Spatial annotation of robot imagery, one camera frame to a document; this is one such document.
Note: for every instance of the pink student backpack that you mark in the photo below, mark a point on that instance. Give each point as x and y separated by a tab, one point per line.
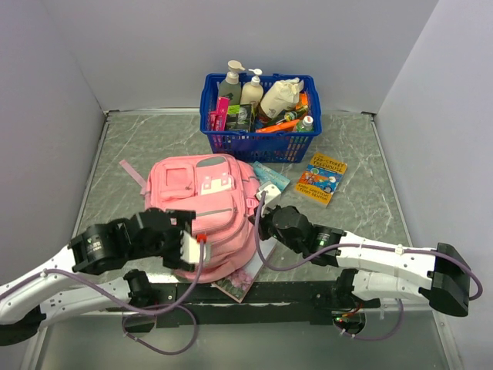
221	190

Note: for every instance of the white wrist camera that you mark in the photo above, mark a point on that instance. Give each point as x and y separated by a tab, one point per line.
272	194
192	252

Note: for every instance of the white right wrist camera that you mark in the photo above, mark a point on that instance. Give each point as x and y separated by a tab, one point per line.
272	194

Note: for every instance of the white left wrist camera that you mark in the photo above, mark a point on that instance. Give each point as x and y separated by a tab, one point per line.
192	252

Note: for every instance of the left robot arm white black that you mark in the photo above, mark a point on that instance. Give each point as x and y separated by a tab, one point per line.
61	287

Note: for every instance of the pink box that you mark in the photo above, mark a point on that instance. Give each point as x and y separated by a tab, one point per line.
217	117

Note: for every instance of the black mounting base rail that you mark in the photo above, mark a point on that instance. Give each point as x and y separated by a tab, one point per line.
314	302

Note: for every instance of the floral notebook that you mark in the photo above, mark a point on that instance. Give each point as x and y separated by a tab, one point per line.
237	284

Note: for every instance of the teal paperback book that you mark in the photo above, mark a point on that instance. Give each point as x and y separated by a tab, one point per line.
266	174

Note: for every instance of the small green bottle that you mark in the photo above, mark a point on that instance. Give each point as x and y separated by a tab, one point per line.
295	114

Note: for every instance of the grey pump bottle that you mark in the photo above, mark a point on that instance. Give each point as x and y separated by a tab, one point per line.
230	87

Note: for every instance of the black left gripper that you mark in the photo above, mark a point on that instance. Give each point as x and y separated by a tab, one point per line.
185	219

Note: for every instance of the black green box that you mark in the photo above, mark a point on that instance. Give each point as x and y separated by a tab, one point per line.
240	118

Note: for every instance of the orange toothbrush pack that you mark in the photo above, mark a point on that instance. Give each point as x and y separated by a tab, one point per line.
283	127

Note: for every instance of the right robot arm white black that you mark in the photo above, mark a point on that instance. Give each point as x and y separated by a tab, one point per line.
373	270

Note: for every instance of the blue plastic basket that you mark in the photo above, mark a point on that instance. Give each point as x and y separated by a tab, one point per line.
251	146

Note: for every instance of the yellow treehouse book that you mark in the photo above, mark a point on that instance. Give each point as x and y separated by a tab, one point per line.
321	178

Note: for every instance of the beige drawstring pouch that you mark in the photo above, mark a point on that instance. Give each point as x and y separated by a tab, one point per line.
282	95

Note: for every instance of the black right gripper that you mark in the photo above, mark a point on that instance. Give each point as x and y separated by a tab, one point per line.
263	220

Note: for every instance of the cream pump bottle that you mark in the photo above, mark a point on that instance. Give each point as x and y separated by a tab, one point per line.
252	91

